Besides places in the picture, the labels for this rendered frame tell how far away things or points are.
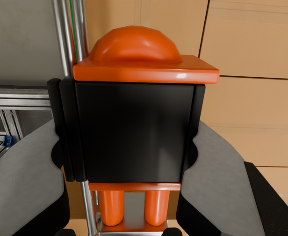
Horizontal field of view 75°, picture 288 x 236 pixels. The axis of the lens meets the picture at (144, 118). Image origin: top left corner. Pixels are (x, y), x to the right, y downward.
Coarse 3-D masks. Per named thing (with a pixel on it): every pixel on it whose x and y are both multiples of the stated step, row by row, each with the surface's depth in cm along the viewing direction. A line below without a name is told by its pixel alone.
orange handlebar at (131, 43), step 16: (112, 32) 10; (128, 32) 10; (144, 32) 10; (160, 32) 11; (96, 48) 10; (112, 48) 10; (128, 48) 10; (144, 48) 10; (160, 48) 10; (176, 48) 11; (112, 192) 15; (160, 192) 15; (112, 208) 16; (144, 208) 17; (160, 208) 16; (112, 224) 17; (160, 224) 17
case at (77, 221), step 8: (64, 176) 47; (72, 184) 45; (80, 184) 45; (72, 192) 43; (80, 192) 43; (176, 192) 44; (72, 200) 41; (80, 200) 41; (176, 200) 42; (72, 208) 39; (80, 208) 39; (96, 208) 39; (168, 208) 40; (176, 208) 40; (72, 216) 38; (80, 216) 38; (168, 216) 39; (72, 224) 38; (80, 224) 38; (168, 224) 39; (176, 224) 39; (80, 232) 39; (184, 232) 40
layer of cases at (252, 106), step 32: (96, 0) 55; (128, 0) 55; (160, 0) 55; (192, 0) 55; (224, 0) 56; (256, 0) 56; (96, 32) 58; (192, 32) 59; (224, 32) 60; (256, 32) 60; (224, 64) 64; (256, 64) 65; (224, 96) 70; (256, 96) 70; (224, 128) 76; (256, 128) 76; (256, 160) 84
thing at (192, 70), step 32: (96, 64) 10; (128, 64) 10; (160, 64) 10; (192, 64) 10; (96, 96) 10; (128, 96) 10; (160, 96) 10; (192, 96) 10; (96, 128) 11; (128, 128) 11; (160, 128) 11; (192, 128) 11; (96, 160) 12; (128, 160) 12; (160, 160) 12
